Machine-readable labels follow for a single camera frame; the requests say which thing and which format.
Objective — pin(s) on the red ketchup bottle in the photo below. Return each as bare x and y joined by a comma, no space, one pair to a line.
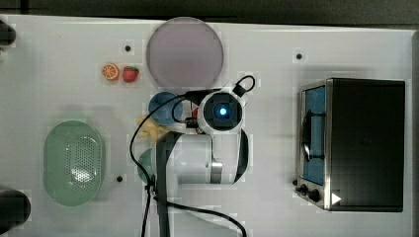
195,115

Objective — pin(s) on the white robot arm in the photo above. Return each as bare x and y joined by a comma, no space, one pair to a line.
217,154

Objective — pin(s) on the green oval strainer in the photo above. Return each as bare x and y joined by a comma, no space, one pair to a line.
73,163

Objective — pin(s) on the blue bowl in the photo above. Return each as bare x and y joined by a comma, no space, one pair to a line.
172,108

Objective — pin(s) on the peeled banana toy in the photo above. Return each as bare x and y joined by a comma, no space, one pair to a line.
150,129

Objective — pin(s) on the grey round plate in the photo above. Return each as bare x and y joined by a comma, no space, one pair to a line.
184,54

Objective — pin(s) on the green mug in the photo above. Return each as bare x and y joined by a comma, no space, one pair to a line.
146,162

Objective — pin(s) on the red strawberry toy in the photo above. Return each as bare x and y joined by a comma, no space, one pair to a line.
130,74

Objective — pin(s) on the orange slice toy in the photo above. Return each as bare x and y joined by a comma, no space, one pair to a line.
111,72

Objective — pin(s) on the black toaster oven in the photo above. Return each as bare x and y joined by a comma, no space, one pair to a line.
351,140

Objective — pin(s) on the black cylinder post upper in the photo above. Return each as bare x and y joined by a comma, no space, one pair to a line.
7,34

